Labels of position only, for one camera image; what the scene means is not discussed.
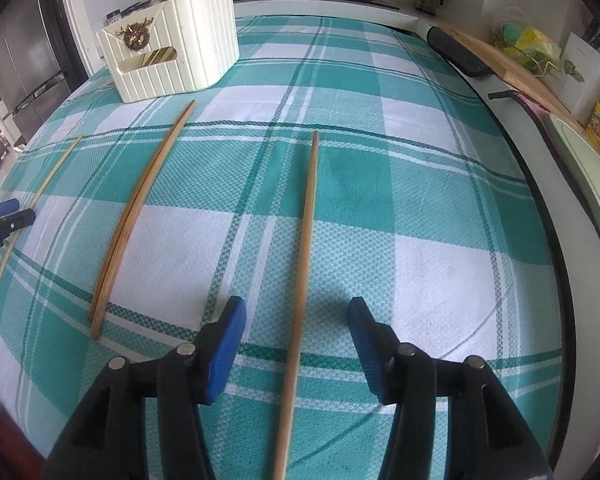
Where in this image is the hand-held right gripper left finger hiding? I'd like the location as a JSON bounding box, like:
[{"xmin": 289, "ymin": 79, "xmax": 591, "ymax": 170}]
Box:
[{"xmin": 42, "ymin": 296, "xmax": 247, "ymax": 480}]

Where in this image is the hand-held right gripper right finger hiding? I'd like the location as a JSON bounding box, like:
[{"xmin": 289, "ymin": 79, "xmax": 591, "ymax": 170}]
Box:
[{"xmin": 347, "ymin": 297, "xmax": 553, "ymax": 480}]

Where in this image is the thin light wooden chopstick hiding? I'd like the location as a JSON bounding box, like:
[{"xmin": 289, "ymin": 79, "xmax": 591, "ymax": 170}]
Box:
[{"xmin": 0, "ymin": 133, "xmax": 85, "ymax": 289}]

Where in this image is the wide brown wooden chopstick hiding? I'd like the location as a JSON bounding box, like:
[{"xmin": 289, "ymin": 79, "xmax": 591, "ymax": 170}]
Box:
[{"xmin": 88, "ymin": 100, "xmax": 197, "ymax": 341}]

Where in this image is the long brown wooden chopstick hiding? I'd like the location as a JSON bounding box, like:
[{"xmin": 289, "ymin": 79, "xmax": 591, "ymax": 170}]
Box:
[{"xmin": 271, "ymin": 130, "xmax": 321, "ymax": 480}]

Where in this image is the white ribbed utensil container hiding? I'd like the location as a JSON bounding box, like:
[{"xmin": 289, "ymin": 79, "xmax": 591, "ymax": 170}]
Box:
[{"xmin": 96, "ymin": 0, "xmax": 241, "ymax": 104}]

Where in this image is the teal checked tablecloth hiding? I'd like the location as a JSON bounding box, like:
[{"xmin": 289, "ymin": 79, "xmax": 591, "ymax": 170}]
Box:
[{"xmin": 0, "ymin": 14, "xmax": 567, "ymax": 480}]

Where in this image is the grey refrigerator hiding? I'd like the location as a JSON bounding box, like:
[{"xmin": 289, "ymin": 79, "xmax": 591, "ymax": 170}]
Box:
[{"xmin": 0, "ymin": 0, "xmax": 74, "ymax": 137}]

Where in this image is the gold deer ornament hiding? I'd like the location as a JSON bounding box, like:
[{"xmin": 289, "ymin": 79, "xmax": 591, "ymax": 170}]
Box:
[{"xmin": 117, "ymin": 17, "xmax": 156, "ymax": 51}]

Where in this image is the black rack of spice jars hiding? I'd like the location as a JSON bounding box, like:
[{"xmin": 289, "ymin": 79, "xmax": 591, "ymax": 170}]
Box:
[{"xmin": 122, "ymin": 0, "xmax": 161, "ymax": 17}]

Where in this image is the pale green plastic board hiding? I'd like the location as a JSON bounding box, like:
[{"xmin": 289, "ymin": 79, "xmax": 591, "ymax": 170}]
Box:
[{"xmin": 545, "ymin": 112, "xmax": 600, "ymax": 282}]

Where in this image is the black cushioned pad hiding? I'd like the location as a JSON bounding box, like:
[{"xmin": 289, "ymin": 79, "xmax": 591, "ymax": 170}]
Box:
[{"xmin": 426, "ymin": 26, "xmax": 496, "ymax": 79}]

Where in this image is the wooden cutting board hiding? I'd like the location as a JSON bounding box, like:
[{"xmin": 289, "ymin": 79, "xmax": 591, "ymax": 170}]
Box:
[{"xmin": 437, "ymin": 24, "xmax": 587, "ymax": 129}]

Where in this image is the white carton box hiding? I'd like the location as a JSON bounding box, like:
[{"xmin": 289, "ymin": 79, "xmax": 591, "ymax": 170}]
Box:
[{"xmin": 560, "ymin": 32, "xmax": 600, "ymax": 114}]

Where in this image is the plastic bag with sponges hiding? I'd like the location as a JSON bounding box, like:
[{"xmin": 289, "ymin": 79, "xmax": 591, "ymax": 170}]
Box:
[{"xmin": 490, "ymin": 7, "xmax": 564, "ymax": 69}]

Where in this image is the dark door frame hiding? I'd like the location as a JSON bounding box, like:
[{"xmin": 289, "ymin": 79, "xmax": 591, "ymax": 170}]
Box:
[{"xmin": 55, "ymin": 0, "xmax": 90, "ymax": 82}]

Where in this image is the black curved handle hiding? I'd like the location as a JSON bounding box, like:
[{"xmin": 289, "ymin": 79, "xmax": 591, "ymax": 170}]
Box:
[{"xmin": 487, "ymin": 89, "xmax": 536, "ymax": 111}]

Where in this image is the wire rack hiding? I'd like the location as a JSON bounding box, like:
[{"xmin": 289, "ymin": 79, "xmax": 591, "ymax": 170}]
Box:
[{"xmin": 500, "ymin": 45, "xmax": 564, "ymax": 79}]

